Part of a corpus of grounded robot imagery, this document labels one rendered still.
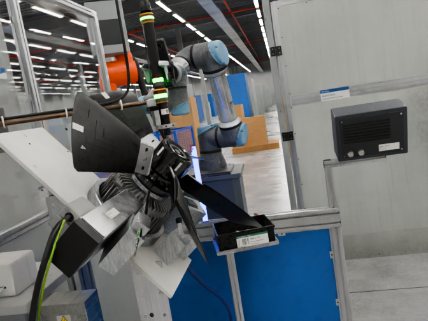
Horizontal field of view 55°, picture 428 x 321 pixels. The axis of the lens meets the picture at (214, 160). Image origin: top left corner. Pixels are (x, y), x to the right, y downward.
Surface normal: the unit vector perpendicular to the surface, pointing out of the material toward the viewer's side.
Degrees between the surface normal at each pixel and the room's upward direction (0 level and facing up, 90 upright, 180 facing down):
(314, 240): 90
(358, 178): 90
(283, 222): 90
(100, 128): 79
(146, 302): 90
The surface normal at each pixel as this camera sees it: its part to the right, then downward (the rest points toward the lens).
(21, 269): 0.97, -0.14
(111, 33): 0.32, 0.07
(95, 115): 0.77, -0.33
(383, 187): -0.16, 0.15
